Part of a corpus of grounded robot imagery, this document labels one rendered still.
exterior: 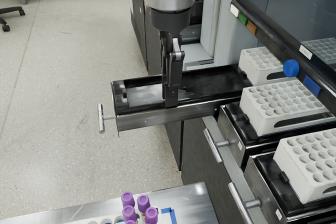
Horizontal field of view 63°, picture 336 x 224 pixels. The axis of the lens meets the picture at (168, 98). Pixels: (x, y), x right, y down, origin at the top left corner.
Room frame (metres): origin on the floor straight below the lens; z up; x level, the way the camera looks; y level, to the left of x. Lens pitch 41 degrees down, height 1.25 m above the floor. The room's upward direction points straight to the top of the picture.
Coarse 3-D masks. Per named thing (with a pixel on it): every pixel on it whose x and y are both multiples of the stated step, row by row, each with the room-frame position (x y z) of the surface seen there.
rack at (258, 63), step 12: (252, 48) 0.65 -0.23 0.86; (264, 48) 0.65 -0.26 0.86; (240, 60) 0.63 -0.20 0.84; (252, 60) 0.59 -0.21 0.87; (264, 60) 0.59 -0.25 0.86; (276, 60) 0.59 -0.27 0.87; (252, 72) 0.56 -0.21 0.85; (264, 72) 0.55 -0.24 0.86; (276, 72) 0.61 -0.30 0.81; (252, 84) 0.55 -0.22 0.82
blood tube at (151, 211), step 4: (148, 208) 0.16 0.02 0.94; (152, 208) 0.16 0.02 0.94; (148, 212) 0.16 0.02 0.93; (152, 212) 0.16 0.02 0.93; (156, 212) 0.16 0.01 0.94; (148, 216) 0.15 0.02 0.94; (152, 216) 0.15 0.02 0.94; (156, 216) 0.15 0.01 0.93; (148, 220) 0.15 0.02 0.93; (152, 220) 0.15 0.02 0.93; (156, 220) 0.15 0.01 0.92
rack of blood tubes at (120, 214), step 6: (138, 210) 0.19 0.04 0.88; (102, 216) 0.18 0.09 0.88; (108, 216) 0.18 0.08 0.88; (114, 216) 0.18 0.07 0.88; (120, 216) 0.18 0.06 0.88; (138, 216) 0.18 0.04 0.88; (72, 222) 0.17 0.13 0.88; (78, 222) 0.17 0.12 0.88; (84, 222) 0.17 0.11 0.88; (90, 222) 0.17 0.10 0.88; (96, 222) 0.17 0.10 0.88; (102, 222) 0.17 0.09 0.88; (108, 222) 0.17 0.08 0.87; (114, 222) 0.17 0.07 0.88; (138, 222) 0.17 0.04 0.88; (144, 222) 0.17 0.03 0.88; (162, 222) 0.17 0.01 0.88
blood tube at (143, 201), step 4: (140, 196) 0.18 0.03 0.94; (144, 196) 0.18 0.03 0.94; (140, 200) 0.17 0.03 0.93; (144, 200) 0.17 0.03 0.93; (148, 200) 0.17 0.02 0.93; (140, 204) 0.17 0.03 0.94; (144, 204) 0.17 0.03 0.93; (148, 204) 0.17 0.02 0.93; (140, 208) 0.17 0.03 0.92; (144, 208) 0.17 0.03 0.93; (140, 212) 0.17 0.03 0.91; (144, 212) 0.17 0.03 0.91; (144, 216) 0.17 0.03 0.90; (144, 220) 0.17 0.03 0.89
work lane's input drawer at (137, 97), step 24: (192, 72) 0.61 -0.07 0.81; (216, 72) 0.62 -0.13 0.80; (240, 72) 0.60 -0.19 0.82; (120, 96) 0.50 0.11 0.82; (144, 96) 0.52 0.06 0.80; (192, 96) 0.50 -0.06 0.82; (216, 96) 0.51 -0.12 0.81; (240, 96) 0.52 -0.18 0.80; (120, 120) 0.45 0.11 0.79; (144, 120) 0.46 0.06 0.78; (168, 120) 0.47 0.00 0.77
